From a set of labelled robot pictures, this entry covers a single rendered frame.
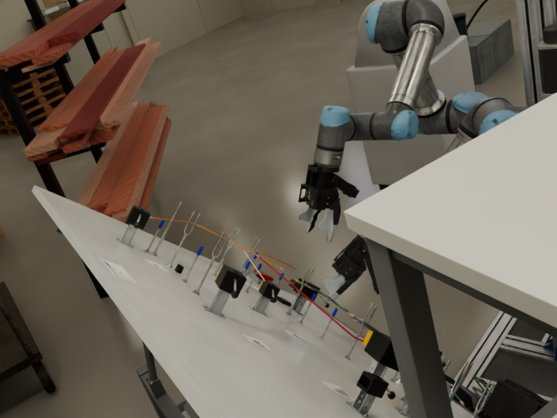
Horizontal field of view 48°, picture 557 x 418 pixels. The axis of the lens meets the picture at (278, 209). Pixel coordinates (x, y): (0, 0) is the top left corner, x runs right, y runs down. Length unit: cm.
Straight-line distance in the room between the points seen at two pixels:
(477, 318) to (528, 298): 295
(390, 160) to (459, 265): 412
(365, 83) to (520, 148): 380
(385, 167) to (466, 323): 166
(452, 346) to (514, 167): 266
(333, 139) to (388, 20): 46
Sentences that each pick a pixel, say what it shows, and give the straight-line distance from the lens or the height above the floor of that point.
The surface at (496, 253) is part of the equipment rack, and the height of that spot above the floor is 185.
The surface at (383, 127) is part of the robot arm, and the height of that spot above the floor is 154.
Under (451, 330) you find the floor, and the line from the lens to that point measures 335.
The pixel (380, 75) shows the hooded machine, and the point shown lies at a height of 91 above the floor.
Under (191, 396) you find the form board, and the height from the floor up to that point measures 165.
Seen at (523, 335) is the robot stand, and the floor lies 21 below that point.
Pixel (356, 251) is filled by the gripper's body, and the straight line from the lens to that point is 183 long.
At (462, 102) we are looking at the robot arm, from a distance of 215.
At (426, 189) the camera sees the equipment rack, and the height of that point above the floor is 185.
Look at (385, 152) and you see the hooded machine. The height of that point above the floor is 34.
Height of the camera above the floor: 213
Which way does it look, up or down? 25 degrees down
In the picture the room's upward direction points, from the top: 18 degrees counter-clockwise
